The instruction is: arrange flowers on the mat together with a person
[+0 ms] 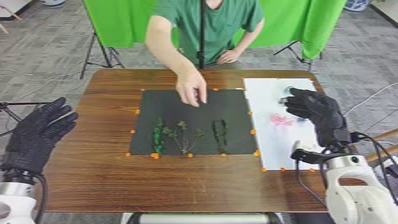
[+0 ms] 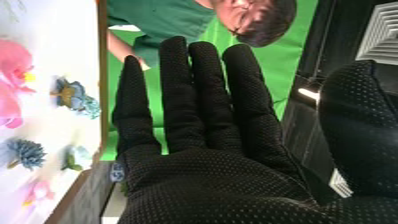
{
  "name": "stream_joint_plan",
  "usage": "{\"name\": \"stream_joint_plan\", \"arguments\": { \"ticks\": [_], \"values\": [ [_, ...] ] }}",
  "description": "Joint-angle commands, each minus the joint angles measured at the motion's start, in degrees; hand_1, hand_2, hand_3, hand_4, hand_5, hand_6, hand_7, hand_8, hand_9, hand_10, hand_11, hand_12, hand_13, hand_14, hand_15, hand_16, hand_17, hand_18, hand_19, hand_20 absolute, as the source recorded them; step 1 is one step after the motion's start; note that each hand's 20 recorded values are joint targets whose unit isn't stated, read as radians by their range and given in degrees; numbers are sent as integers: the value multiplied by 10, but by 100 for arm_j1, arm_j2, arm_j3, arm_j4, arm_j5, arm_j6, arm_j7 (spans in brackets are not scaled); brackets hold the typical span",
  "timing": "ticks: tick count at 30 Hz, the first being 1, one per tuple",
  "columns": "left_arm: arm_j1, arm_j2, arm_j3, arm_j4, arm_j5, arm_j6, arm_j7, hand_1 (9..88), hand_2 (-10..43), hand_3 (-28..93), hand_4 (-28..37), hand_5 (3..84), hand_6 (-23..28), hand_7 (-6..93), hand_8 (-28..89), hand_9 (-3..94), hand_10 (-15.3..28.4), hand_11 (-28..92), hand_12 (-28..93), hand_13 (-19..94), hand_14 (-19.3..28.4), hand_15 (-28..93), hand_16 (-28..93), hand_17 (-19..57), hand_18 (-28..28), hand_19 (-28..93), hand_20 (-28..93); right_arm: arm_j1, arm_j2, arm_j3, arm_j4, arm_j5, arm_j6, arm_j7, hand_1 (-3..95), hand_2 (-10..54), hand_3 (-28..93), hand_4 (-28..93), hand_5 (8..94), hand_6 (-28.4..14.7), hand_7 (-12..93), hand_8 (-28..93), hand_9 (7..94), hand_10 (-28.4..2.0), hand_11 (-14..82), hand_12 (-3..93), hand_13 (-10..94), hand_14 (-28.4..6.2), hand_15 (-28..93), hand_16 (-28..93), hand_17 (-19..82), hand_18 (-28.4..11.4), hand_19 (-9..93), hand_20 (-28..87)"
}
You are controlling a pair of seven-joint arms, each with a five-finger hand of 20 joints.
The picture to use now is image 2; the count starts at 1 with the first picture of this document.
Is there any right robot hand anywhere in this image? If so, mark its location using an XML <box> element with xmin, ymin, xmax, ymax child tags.
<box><xmin>110</xmin><ymin>35</ymin><xmax>398</xmax><ymax>224</ymax></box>

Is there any person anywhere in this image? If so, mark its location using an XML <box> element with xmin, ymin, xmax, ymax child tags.
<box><xmin>105</xmin><ymin>0</ymin><xmax>298</xmax><ymax>73</ymax></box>

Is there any pale blue flower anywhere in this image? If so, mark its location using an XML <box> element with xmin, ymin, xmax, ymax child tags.
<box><xmin>50</xmin><ymin>76</ymin><xmax>103</xmax><ymax>120</ymax></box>
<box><xmin>60</xmin><ymin>144</ymin><xmax>94</xmax><ymax>173</ymax></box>

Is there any small pink flower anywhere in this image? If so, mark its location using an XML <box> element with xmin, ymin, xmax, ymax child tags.
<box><xmin>19</xmin><ymin>179</ymin><xmax>59</xmax><ymax>208</ymax></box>

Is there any dark blue flower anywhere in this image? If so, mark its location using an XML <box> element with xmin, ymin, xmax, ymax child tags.
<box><xmin>3</xmin><ymin>137</ymin><xmax>50</xmax><ymax>171</ymax></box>

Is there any large pink flower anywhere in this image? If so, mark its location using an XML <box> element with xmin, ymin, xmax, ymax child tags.
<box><xmin>0</xmin><ymin>38</ymin><xmax>39</xmax><ymax>130</ymax></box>

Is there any white sheet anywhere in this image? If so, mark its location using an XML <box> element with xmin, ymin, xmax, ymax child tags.
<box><xmin>0</xmin><ymin>0</ymin><xmax>103</xmax><ymax>224</ymax></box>

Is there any white ceiling vent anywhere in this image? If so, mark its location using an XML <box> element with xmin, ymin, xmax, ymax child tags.
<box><xmin>353</xmin><ymin>0</ymin><xmax>398</xmax><ymax>67</ymax></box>

